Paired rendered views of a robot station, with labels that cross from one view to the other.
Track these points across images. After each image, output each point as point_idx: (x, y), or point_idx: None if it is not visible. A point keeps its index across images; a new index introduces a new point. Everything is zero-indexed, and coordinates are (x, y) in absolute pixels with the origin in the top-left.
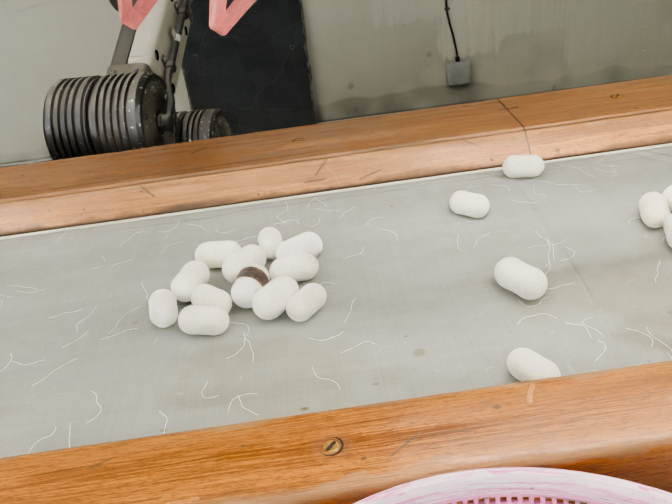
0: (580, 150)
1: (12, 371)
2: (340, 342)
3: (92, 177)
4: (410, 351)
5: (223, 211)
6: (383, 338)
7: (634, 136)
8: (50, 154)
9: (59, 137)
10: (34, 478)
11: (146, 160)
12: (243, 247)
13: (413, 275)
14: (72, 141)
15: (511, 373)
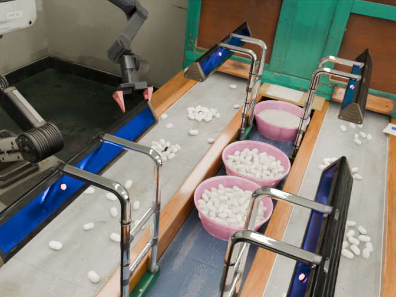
0: (164, 110)
1: None
2: (187, 149)
3: None
4: (195, 146)
5: None
6: (190, 147)
7: (168, 105)
8: (38, 157)
9: (42, 149)
10: (196, 172)
11: None
12: (158, 145)
13: (178, 138)
14: (46, 149)
15: (208, 142)
